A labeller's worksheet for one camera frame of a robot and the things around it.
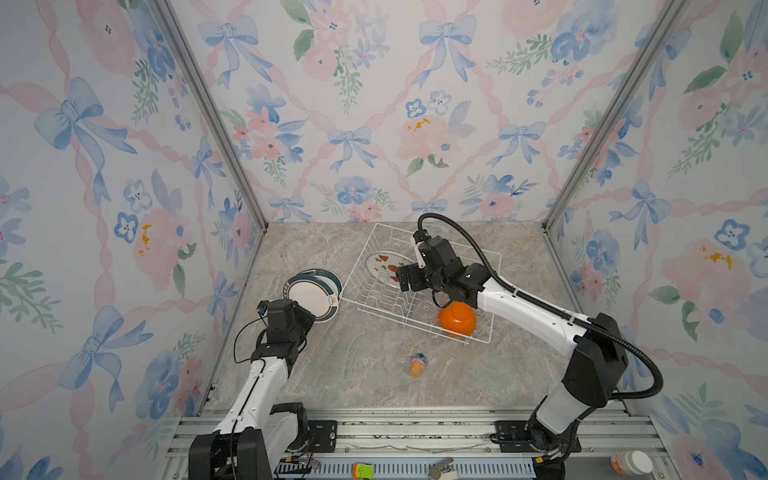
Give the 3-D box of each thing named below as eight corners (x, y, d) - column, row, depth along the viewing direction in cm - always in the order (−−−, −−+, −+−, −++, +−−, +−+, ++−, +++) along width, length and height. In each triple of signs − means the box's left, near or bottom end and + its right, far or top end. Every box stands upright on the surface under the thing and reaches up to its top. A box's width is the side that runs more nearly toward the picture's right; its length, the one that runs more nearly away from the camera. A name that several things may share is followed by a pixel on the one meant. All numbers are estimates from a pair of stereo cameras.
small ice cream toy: (410, 377, 85) (411, 373, 82) (409, 357, 89) (410, 353, 86) (426, 377, 85) (427, 373, 83) (424, 357, 89) (425, 353, 86)
